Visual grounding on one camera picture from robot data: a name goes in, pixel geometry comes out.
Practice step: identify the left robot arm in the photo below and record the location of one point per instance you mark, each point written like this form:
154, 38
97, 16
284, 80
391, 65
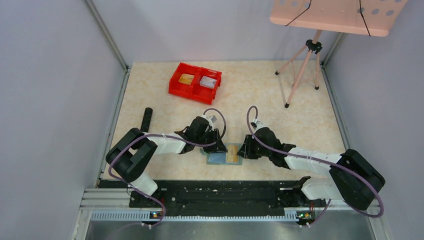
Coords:
132, 153

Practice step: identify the red two-compartment bin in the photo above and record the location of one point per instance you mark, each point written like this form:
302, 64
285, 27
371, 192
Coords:
194, 91

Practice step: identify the gold card in bin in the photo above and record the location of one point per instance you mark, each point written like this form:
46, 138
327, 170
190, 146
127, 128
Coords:
186, 79

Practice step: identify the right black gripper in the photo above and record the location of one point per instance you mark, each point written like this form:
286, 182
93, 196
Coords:
251, 147

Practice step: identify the pink tripod stand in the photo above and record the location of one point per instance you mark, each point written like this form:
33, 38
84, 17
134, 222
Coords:
313, 46

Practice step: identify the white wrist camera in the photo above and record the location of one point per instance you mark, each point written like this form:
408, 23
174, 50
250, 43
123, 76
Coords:
257, 125
210, 119

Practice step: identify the silver card in bin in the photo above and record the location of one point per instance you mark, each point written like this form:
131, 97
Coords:
207, 82

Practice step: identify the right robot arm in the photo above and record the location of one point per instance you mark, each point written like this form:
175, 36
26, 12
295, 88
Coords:
344, 176

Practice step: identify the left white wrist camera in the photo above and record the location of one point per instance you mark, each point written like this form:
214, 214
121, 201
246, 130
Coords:
210, 119

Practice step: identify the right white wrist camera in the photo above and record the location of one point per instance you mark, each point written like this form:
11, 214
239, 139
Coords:
257, 125

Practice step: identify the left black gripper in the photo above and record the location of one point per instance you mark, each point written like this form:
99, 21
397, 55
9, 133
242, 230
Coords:
214, 140

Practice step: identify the black perforated bar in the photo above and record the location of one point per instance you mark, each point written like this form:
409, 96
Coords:
146, 119

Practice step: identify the pink perforated tray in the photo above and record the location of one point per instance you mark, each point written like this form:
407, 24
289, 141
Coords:
372, 18

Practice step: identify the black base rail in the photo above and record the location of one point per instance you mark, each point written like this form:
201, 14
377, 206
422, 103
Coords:
220, 198

